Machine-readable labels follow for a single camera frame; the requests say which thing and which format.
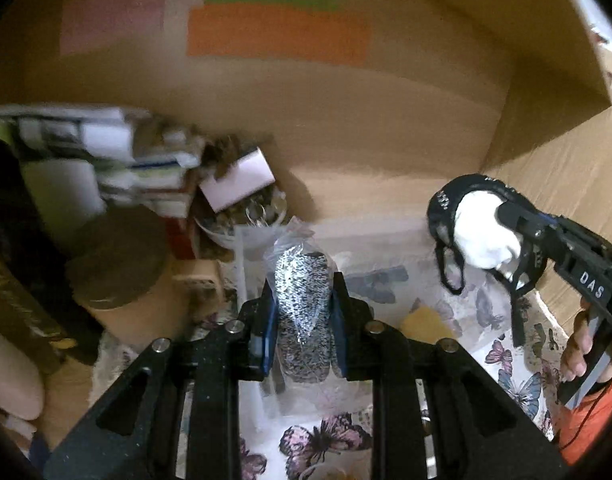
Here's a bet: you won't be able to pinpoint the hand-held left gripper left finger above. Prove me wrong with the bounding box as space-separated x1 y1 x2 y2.
43 280 281 480

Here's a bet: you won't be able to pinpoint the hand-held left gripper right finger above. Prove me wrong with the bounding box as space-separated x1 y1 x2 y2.
328 270 572 480

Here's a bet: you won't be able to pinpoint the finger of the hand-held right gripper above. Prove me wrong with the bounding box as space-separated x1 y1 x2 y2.
496 199 563 262

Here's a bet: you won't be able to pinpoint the speckled knit socks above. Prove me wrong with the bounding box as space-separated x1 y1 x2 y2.
235 216 337 386

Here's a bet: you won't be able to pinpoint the black and white padded cap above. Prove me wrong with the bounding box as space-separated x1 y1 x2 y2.
426 174 548 347

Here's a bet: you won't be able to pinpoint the large cardboard box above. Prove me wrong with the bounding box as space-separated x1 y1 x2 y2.
0 0 612 342

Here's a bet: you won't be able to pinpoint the person's right forearm orange sleeve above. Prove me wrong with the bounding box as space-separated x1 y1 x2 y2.
556 360 612 467

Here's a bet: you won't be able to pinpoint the person's right hand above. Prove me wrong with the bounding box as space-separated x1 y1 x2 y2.
560 297 612 387

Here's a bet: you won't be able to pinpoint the yellow sponge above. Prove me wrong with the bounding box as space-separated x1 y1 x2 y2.
403 307 457 342

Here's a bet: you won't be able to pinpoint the butterfly print cloth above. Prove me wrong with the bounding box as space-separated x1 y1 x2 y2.
93 215 568 480

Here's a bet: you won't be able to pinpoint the bowl of small clutter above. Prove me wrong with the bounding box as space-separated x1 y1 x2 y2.
193 185 289 252

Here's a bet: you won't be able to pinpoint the red small box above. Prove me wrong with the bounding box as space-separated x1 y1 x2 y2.
165 214 197 262

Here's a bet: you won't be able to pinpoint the pink and white card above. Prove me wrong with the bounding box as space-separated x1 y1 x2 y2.
198 147 277 214

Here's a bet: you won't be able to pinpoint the brown round container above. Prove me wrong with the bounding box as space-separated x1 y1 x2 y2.
66 207 169 312

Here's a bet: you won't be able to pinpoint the stack of boxes and papers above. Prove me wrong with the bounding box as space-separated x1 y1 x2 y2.
0 104 207 212

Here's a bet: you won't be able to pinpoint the white cylinder container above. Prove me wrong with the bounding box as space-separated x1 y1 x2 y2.
20 157 107 257

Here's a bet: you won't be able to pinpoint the beige rounded object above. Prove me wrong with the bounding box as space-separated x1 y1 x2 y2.
0 319 45 422

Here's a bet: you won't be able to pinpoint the dark bag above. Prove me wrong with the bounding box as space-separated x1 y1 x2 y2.
0 132 102 367

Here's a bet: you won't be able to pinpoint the orange paper label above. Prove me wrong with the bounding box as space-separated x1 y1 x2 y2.
188 4 373 67

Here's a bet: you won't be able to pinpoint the pink paper label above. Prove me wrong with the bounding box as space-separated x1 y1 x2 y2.
60 0 167 57

